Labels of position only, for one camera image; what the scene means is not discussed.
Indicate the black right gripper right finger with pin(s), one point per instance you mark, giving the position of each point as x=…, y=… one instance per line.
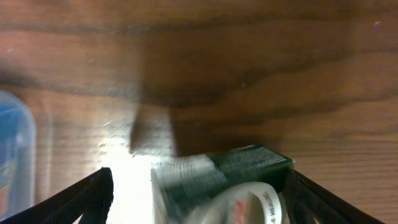
x=309, y=203

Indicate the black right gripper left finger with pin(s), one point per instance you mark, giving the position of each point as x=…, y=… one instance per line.
x=88, y=201

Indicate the blue Kool Fever box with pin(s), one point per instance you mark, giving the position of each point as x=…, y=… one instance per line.
x=9, y=130

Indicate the clear plastic container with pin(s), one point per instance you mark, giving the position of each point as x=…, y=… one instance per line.
x=18, y=142

